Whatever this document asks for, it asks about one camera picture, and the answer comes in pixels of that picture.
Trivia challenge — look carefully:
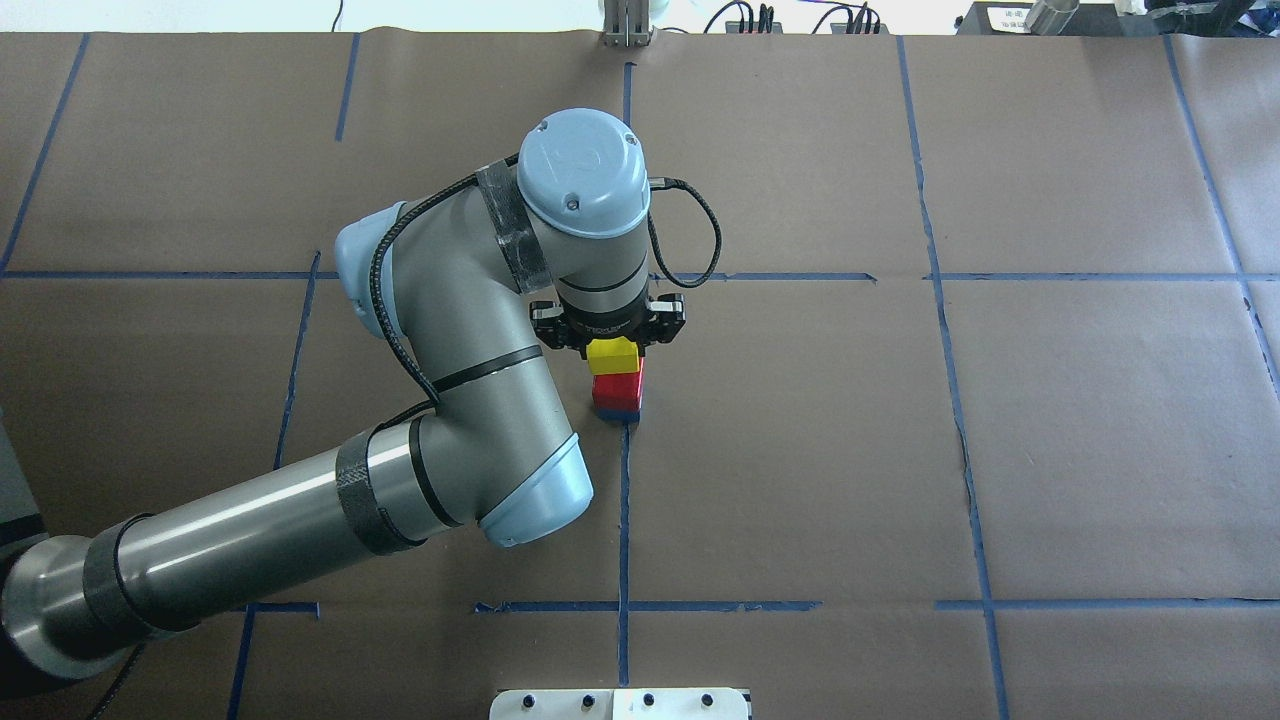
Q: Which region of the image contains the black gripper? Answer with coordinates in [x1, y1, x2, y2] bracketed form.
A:
[529, 293, 686, 360]

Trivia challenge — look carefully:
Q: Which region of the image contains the yellow wooden block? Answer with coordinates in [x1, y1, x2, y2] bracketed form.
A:
[585, 337, 643, 377]

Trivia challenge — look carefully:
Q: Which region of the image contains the red wooden block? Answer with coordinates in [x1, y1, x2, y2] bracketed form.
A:
[591, 359, 645, 413]

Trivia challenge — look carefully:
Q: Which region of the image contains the blue wooden block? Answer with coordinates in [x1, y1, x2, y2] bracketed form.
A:
[595, 407, 643, 425]

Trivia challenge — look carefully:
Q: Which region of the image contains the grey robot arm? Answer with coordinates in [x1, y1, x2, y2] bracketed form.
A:
[3, 108, 684, 698]

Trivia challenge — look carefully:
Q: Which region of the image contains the orange black connector box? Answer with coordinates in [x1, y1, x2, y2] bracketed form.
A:
[704, 1, 785, 35]
[822, 3, 884, 35]

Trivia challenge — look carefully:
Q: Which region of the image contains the silver metal cylinder weight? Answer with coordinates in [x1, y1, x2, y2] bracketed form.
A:
[1023, 0, 1082, 37]

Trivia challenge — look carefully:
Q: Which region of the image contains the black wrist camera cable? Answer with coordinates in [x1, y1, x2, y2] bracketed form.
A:
[645, 177, 723, 290]

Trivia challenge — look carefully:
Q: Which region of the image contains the aluminium frame post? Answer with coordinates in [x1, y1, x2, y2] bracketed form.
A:
[598, 0, 655, 47]

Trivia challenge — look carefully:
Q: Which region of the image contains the white camera post with base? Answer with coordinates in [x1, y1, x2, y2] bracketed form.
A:
[488, 687, 754, 719]

